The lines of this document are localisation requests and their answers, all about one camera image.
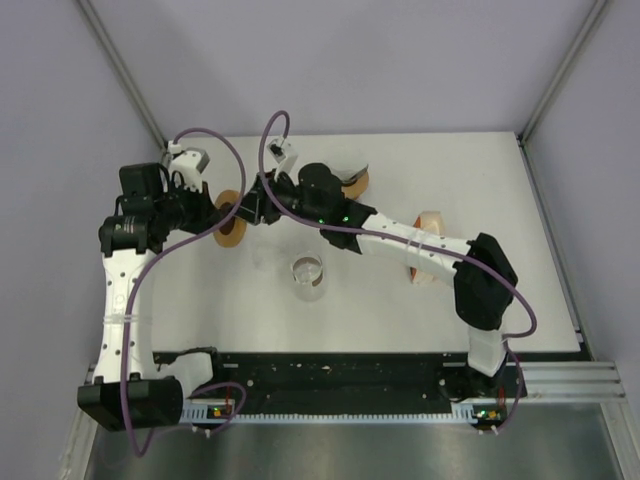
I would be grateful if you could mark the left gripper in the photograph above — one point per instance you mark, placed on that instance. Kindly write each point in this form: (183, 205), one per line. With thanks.
(207, 214)

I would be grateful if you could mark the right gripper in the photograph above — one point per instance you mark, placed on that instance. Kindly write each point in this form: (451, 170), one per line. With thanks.
(254, 207)

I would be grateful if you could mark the clear glass dripper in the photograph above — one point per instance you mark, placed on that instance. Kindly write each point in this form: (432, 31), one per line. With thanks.
(268, 256)

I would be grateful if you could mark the clear glass carafe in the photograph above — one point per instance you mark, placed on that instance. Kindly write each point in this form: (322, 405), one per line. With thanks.
(308, 275)

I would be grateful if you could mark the grey glass dripper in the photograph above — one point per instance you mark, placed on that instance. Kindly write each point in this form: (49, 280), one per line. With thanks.
(351, 173)

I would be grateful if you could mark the orange coffee filter box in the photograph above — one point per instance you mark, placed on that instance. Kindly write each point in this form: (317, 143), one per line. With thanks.
(431, 222)

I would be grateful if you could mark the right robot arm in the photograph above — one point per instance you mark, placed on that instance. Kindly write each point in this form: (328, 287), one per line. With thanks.
(478, 271)

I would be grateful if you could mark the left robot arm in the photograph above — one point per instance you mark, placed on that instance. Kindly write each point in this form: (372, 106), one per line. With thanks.
(128, 389)

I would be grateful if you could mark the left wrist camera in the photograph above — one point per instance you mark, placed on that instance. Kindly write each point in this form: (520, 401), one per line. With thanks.
(187, 166)

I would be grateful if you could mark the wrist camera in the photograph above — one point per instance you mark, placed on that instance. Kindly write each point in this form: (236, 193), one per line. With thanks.
(187, 166)
(284, 154)

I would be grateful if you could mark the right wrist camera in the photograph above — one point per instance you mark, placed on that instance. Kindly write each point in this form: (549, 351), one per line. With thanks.
(284, 154)

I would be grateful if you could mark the grey cable duct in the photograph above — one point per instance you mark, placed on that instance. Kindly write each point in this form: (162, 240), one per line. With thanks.
(458, 413)

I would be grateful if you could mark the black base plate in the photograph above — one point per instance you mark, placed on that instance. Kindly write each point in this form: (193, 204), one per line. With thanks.
(359, 383)

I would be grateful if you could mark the aluminium frame rail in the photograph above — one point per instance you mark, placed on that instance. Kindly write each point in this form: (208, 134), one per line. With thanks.
(575, 381)

